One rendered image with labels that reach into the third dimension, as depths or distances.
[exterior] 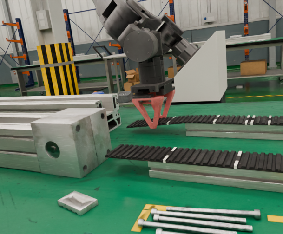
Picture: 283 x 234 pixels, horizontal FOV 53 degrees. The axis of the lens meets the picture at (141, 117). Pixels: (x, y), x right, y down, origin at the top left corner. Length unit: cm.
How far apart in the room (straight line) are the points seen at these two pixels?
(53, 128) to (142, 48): 21
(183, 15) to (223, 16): 106
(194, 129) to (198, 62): 34
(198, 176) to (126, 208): 11
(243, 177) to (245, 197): 3
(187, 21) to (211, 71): 730
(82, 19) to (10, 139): 886
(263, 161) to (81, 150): 27
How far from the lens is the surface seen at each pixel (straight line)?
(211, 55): 90
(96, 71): 922
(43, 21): 399
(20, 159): 57
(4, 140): 59
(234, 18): 806
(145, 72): 60
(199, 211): 36
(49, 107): 75
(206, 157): 43
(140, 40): 53
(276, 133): 59
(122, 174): 47
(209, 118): 62
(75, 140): 46
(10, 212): 45
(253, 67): 532
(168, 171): 44
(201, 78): 91
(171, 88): 64
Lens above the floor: 98
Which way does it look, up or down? 15 degrees down
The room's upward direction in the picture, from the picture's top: 7 degrees counter-clockwise
